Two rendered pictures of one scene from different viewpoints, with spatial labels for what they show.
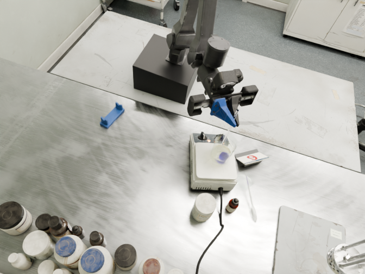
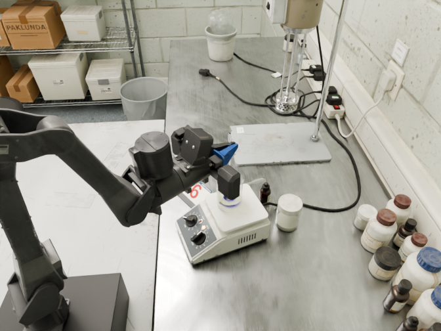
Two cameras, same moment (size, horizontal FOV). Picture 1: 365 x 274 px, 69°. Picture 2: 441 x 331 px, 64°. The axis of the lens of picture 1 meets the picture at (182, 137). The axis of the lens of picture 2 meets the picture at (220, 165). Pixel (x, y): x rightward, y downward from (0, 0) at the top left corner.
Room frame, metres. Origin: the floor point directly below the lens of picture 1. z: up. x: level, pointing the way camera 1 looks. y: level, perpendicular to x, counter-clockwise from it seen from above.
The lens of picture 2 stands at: (0.57, 0.42, 1.62)
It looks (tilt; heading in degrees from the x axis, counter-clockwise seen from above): 42 degrees down; 257
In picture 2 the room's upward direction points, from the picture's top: straight up
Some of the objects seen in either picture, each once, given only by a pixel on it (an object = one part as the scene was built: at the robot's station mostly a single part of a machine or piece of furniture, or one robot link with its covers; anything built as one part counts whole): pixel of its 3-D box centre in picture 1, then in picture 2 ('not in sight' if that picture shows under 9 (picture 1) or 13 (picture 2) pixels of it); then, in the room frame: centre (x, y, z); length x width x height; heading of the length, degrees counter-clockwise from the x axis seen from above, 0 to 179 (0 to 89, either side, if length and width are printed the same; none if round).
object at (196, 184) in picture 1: (212, 160); (225, 221); (0.43, -0.11, 0.94); 0.22 x 0.13 x 0.08; 9
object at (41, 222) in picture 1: (46, 223); not in sight; (0.16, 0.31, 0.92); 0.04 x 0.04 x 0.04
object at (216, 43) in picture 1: (210, 55); (142, 175); (0.60, -0.03, 1.20); 0.11 x 0.08 x 0.12; 25
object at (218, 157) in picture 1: (222, 151); (230, 191); (0.42, -0.12, 1.03); 0.07 x 0.06 x 0.08; 25
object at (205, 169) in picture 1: (215, 160); (235, 207); (0.41, -0.11, 0.98); 0.12 x 0.12 x 0.01; 9
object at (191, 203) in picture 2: (251, 156); (193, 192); (0.49, -0.24, 0.92); 0.09 x 0.06 x 0.04; 118
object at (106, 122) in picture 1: (112, 114); not in sight; (0.55, 0.26, 0.92); 0.10 x 0.03 x 0.04; 160
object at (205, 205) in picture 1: (203, 207); (288, 213); (0.27, -0.10, 0.94); 0.06 x 0.06 x 0.08
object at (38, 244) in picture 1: (39, 245); not in sight; (0.10, 0.29, 0.93); 0.06 x 0.06 x 0.07
